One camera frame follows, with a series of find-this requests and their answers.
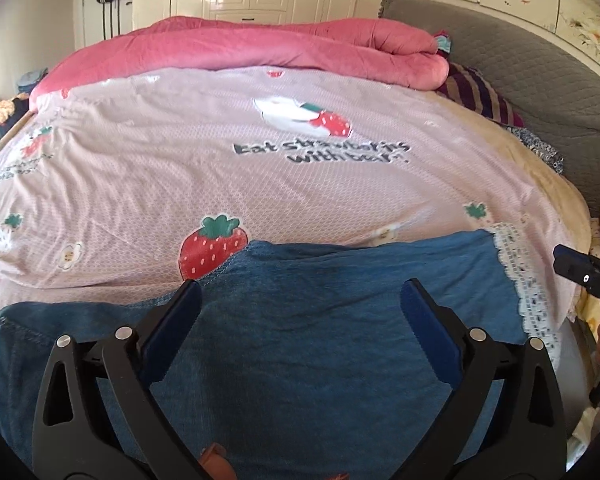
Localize pink folded comforter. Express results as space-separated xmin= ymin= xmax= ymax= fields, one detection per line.
xmin=30 ymin=16 xmax=449 ymax=108

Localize blue denim pants lace hem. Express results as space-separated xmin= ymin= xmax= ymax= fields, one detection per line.
xmin=0 ymin=229 xmax=556 ymax=479

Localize grey quilted headboard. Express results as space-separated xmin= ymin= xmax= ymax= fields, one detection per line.
xmin=378 ymin=0 xmax=600 ymax=216

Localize clothes pile on bench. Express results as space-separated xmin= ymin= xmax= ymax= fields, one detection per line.
xmin=0 ymin=68 xmax=48 ymax=140

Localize striped purple pillow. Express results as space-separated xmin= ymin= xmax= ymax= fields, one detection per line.
xmin=436 ymin=63 xmax=524 ymax=128

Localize pink strawberry bed sheet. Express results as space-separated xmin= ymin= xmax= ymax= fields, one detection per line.
xmin=0 ymin=67 xmax=591 ymax=327

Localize blue floral pillow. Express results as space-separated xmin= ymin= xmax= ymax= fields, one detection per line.
xmin=504 ymin=126 xmax=565 ymax=174

